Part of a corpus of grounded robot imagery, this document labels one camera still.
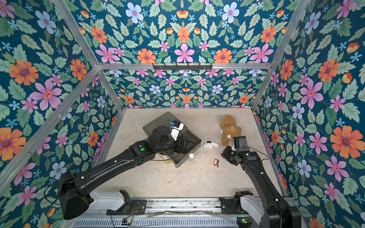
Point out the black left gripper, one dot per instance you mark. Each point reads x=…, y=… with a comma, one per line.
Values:
x=183, y=149

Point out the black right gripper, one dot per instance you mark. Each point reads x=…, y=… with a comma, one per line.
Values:
x=226, y=155

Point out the grey top drawer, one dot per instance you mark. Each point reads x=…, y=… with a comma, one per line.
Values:
x=179, y=159

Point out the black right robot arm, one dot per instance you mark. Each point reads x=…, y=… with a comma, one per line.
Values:
x=271, y=210

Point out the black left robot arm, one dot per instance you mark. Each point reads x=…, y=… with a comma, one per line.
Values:
x=75, y=190

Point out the yellow drawer cabinet base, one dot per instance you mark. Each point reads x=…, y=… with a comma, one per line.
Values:
x=164, y=158

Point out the grey top drawer cabinet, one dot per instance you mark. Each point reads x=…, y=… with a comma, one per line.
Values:
x=163, y=120

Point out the brown teddy bear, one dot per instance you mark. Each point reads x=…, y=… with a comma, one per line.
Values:
x=229, y=130

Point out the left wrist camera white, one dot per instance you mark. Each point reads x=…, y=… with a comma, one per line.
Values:
x=176, y=127

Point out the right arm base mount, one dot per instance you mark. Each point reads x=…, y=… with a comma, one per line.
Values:
x=246, y=209

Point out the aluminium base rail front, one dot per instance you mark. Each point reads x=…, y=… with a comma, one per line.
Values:
x=163, y=213

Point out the black wall hook rail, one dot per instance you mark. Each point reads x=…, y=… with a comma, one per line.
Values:
x=177, y=67

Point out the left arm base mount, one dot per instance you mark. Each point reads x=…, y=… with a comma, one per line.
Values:
x=116, y=204

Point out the aluminium frame left rear post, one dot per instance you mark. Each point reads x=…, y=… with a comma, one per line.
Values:
x=72, y=25

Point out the aluminium frame post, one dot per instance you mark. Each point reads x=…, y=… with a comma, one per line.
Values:
x=72, y=25
x=299, y=12

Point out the aluminium frame rear top beam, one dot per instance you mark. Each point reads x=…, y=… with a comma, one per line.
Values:
x=123, y=66

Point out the aluminium frame beam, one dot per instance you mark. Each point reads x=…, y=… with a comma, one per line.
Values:
x=123, y=66
x=12, y=169

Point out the aluminium frame left top beam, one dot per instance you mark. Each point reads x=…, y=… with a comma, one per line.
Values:
x=12, y=169

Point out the aluminium frame right rear post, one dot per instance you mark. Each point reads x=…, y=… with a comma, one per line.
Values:
x=299, y=12

